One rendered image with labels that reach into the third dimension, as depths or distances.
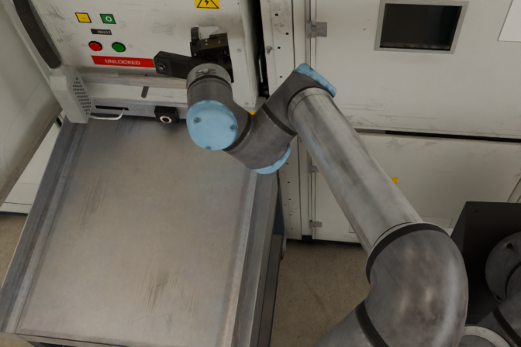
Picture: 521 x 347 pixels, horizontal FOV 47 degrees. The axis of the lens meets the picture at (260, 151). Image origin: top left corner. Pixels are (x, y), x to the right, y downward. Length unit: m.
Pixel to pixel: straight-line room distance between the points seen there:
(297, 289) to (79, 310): 1.04
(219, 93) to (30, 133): 0.81
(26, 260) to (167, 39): 0.65
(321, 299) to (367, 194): 1.53
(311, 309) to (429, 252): 1.63
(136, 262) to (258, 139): 0.54
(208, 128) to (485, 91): 0.75
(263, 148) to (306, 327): 1.25
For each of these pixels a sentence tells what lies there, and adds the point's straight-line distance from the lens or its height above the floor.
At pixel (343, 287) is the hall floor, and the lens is 2.37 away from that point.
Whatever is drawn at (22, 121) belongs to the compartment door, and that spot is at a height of 0.92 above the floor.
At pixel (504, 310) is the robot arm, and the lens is 1.30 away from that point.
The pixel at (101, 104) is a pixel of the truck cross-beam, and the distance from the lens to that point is 1.75.
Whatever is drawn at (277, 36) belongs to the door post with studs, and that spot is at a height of 1.16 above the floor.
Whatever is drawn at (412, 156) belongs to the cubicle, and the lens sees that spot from 1.81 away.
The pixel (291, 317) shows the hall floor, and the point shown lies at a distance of 2.33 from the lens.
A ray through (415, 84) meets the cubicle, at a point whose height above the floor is 1.03.
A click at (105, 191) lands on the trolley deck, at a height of 0.85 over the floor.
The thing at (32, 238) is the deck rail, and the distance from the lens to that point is 1.65.
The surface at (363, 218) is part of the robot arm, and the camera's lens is 0.82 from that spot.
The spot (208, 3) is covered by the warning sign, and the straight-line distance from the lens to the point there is 1.36.
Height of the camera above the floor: 2.22
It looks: 57 degrees down
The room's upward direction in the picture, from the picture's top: 8 degrees counter-clockwise
